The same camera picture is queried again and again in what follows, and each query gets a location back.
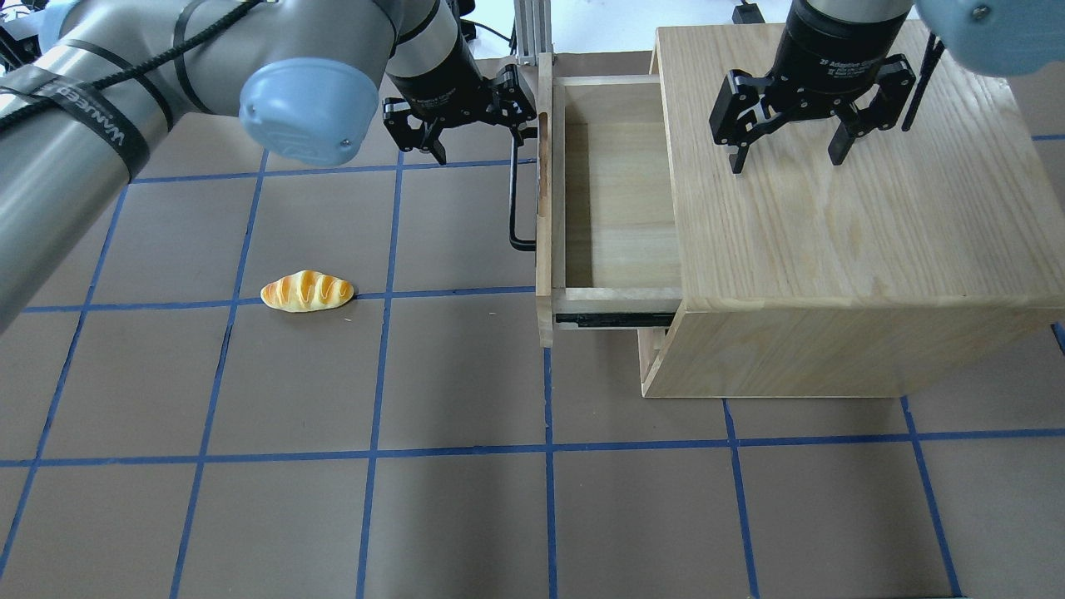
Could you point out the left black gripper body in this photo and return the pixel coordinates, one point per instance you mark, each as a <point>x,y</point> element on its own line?
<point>438,75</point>

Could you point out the aluminium frame post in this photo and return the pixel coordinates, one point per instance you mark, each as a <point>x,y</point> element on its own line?
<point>532,31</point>

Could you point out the wooden drawer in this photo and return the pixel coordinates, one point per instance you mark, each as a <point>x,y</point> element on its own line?
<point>606,252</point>

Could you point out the wooden drawer cabinet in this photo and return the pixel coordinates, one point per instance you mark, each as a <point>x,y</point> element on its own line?
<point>923,251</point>

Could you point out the black drawer handle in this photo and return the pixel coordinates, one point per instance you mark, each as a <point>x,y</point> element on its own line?
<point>515,240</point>

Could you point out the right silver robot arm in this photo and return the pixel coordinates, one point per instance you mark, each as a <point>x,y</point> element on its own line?
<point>992,38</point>

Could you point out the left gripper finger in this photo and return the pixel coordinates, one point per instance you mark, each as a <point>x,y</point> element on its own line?
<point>523,133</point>
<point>433,145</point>

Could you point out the toy bread loaf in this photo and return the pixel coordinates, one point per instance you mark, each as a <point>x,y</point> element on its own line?
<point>307,291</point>

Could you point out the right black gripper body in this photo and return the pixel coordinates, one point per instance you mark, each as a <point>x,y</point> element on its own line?
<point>824,51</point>

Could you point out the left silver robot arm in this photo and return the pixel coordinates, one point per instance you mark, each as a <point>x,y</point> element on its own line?
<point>305,78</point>

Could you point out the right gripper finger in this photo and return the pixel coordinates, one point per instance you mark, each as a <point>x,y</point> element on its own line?
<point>847,133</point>
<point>737,158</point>

